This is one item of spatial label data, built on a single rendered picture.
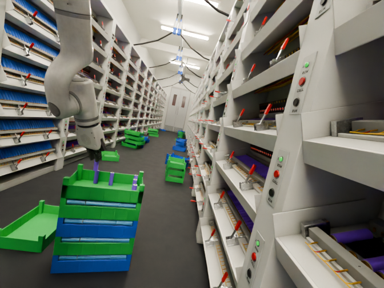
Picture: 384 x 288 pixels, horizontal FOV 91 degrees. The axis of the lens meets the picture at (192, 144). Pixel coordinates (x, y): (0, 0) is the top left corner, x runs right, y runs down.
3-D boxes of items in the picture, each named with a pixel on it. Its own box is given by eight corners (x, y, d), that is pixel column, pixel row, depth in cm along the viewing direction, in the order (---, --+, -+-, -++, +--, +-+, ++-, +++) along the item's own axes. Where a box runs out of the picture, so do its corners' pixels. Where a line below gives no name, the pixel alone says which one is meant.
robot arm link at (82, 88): (84, 122, 66) (103, 114, 73) (75, 84, 59) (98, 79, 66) (66, 117, 68) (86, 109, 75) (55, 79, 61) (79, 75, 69)
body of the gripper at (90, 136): (68, 121, 70) (75, 147, 76) (91, 127, 68) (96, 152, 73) (84, 114, 76) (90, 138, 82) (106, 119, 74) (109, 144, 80)
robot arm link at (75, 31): (45, 10, 43) (66, 125, 60) (98, 16, 56) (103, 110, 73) (16, 1, 45) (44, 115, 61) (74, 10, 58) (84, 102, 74)
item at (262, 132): (279, 154, 45) (274, 96, 44) (224, 134, 105) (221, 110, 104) (360, 141, 46) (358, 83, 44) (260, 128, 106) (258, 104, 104)
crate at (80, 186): (60, 198, 71) (63, 178, 70) (76, 179, 90) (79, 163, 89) (141, 203, 80) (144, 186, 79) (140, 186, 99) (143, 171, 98)
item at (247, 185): (258, 230, 48) (252, 178, 46) (216, 168, 108) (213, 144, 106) (335, 217, 48) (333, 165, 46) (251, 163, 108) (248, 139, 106)
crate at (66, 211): (57, 218, 72) (60, 198, 71) (74, 195, 91) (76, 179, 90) (138, 221, 81) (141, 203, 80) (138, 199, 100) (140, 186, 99)
